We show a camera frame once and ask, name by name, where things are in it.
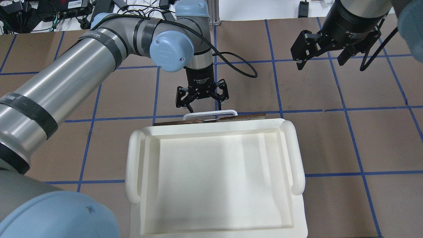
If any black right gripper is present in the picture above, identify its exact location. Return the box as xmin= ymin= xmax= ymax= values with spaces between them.
xmin=290 ymin=3 xmax=381 ymax=70

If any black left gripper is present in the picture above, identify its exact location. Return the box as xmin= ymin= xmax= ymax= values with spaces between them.
xmin=175 ymin=66 xmax=229 ymax=113

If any wooden drawer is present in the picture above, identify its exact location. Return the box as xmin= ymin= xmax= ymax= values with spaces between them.
xmin=153 ymin=110 xmax=266 ymax=126

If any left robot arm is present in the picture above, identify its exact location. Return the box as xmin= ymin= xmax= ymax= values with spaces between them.
xmin=1 ymin=0 xmax=214 ymax=238

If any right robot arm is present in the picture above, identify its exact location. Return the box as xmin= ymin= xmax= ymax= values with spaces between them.
xmin=290 ymin=0 xmax=422 ymax=71

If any white plastic tray cabinet top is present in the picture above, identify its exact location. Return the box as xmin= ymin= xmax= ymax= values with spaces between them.
xmin=125 ymin=118 xmax=308 ymax=238

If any black power adapter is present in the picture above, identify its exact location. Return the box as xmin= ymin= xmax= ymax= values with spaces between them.
xmin=92 ymin=0 xmax=115 ymax=16

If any aluminium frame post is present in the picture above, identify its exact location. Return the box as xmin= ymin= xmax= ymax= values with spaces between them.
xmin=210 ymin=0 xmax=221 ymax=26

